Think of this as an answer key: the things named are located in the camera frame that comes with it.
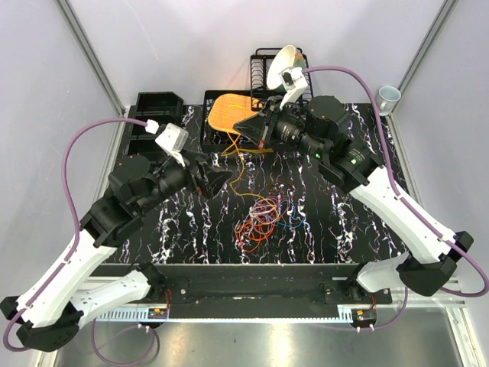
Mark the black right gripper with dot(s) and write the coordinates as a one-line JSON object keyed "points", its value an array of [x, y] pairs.
{"points": [[254, 128]]}

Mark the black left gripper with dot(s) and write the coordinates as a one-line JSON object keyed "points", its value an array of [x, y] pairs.
{"points": [[215, 179]]}

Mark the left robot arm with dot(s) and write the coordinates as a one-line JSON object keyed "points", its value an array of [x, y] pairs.
{"points": [[52, 312]]}

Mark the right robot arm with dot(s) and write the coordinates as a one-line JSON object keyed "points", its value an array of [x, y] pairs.
{"points": [[433, 250]]}

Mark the orange woven mat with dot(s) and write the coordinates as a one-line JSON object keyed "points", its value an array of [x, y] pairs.
{"points": [[229, 109]]}

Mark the black low dish rack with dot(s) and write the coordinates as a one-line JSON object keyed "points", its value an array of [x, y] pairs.
{"points": [[213, 141]]}

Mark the black near storage bin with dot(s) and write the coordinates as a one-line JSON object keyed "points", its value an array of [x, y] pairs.
{"points": [[147, 148]]}

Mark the green ceramic bowl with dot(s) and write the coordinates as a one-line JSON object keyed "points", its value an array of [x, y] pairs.
{"points": [[287, 58]]}

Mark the white mug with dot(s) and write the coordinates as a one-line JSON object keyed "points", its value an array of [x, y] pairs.
{"points": [[387, 98]]}

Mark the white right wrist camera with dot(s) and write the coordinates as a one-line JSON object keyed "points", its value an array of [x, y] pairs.
{"points": [[294, 83]]}

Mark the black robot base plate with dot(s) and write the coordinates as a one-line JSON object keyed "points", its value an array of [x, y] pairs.
{"points": [[255, 292]]}

